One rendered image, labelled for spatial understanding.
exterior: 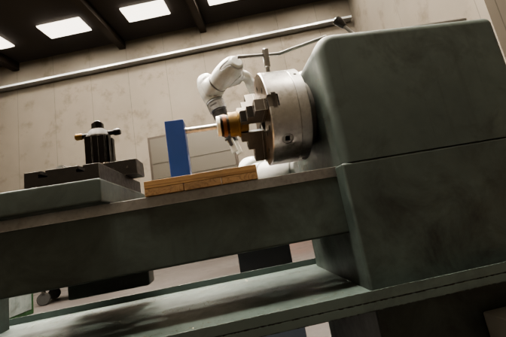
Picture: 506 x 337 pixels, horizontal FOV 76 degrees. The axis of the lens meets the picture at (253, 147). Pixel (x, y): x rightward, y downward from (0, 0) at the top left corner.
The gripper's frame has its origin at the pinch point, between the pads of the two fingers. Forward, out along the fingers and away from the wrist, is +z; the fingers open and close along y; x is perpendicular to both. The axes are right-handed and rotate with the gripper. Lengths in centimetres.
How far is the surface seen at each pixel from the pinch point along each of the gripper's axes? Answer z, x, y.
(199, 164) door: -223, -308, -678
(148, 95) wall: -487, -365, -652
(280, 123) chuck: 17, 30, 51
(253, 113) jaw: 9, 24, 49
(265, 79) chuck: 2, 32, 50
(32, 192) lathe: 13, -26, 85
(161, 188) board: 22, -3, 69
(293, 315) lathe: 62, 16, 69
